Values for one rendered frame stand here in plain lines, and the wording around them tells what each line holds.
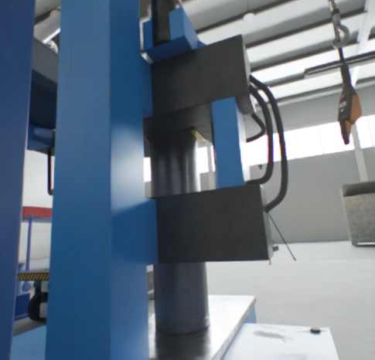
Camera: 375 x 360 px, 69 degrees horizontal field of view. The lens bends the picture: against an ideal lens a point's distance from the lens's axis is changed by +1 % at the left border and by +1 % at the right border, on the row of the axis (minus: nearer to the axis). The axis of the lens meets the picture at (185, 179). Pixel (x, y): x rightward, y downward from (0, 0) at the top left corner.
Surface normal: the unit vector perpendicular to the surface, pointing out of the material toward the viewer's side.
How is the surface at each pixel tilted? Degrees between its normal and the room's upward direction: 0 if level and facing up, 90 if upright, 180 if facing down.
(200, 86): 90
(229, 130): 90
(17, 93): 90
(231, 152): 90
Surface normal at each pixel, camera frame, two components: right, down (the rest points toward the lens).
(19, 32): 0.92, -0.14
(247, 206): -0.38, -0.18
